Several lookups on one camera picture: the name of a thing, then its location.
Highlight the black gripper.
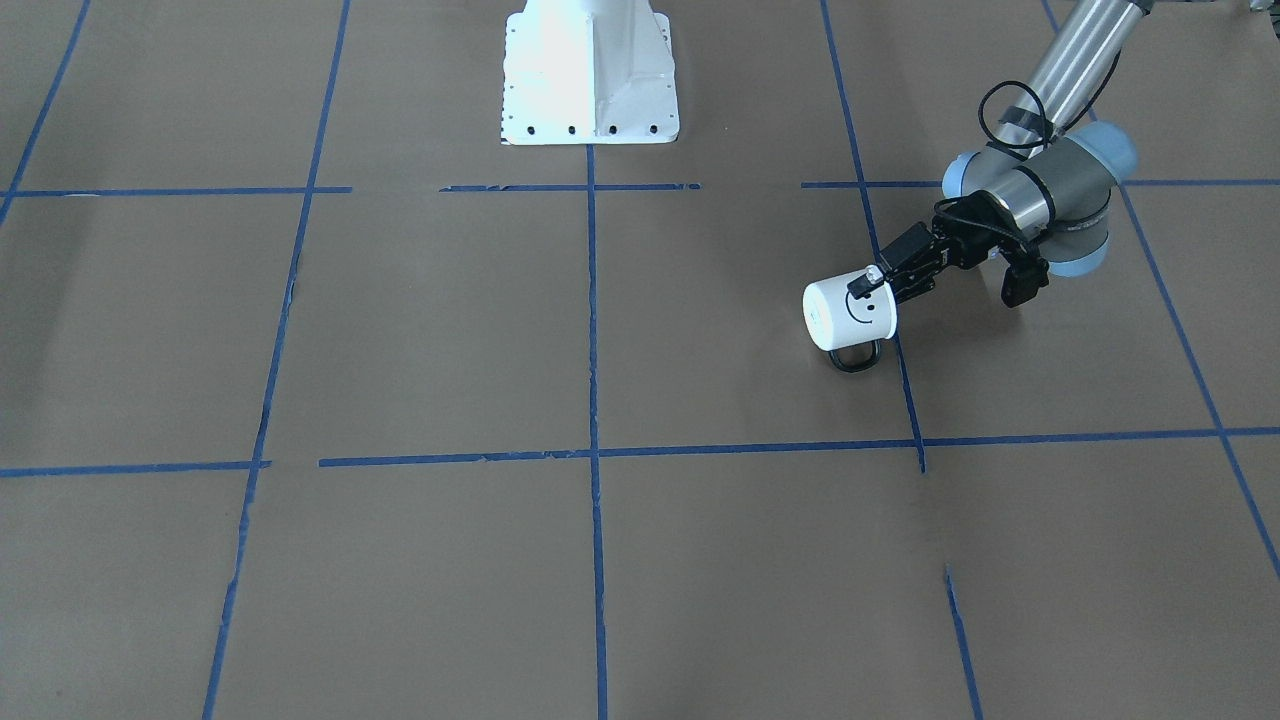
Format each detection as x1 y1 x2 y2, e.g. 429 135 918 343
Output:
846 196 1041 302

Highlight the white smiley mug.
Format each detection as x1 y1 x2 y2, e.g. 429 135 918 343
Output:
803 268 899 374

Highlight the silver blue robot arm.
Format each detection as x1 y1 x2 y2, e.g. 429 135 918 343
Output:
847 1 1153 307

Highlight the brown paper table cover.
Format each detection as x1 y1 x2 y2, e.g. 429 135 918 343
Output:
3 1 1277 719

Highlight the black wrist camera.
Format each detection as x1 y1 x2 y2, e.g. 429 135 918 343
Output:
1000 254 1050 307

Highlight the black camera cable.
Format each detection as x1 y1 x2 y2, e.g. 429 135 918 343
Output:
978 79 1061 161

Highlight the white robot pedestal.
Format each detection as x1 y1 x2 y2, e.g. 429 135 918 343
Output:
499 1 681 146

